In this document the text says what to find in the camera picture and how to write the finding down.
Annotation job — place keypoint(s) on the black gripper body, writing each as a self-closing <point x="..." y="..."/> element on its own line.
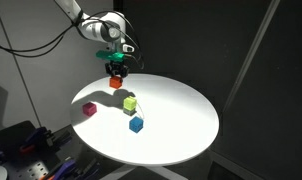
<point x="117" y="66"/>

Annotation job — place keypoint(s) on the orange block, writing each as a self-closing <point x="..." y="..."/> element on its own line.
<point x="115" y="82"/>

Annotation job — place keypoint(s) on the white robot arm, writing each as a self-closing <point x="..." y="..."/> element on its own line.
<point x="97" y="28"/>

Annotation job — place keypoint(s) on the lime green block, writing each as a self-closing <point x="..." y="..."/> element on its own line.
<point x="129" y="102"/>

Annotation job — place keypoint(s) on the pink block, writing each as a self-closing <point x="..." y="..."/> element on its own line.
<point x="89" y="109"/>

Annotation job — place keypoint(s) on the blue block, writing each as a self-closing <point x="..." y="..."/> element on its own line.
<point x="136" y="124"/>

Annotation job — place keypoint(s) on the purple orange spring clamp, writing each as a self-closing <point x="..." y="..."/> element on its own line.
<point x="62" y="166"/>
<point x="34" y="140"/>

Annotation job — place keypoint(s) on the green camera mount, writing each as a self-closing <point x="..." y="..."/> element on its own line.
<point x="110" y="56"/>

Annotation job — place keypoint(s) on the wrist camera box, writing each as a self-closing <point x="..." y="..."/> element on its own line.
<point x="128" y="48"/>

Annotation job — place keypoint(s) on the white table pedestal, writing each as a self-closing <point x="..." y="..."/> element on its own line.
<point x="164" y="171"/>

